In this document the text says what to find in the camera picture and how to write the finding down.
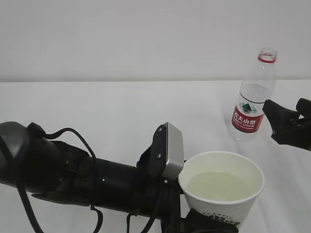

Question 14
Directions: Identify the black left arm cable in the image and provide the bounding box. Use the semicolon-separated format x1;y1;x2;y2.
14;122;161;233

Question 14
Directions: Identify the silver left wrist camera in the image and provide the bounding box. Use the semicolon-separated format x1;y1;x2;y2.
162;122;184;181

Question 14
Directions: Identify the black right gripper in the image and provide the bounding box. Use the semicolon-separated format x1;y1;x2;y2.
263;98;311;151

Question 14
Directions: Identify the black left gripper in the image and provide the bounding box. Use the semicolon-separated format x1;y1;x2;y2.
131;160;239;233

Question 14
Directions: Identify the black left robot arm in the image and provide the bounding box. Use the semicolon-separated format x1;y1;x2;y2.
0;121;238;233

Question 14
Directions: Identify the white paper cup green logo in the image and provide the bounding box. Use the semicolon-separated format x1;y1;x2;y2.
178;151;265;229

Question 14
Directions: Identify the clear water bottle red label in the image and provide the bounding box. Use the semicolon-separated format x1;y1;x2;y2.
227;48;277;142

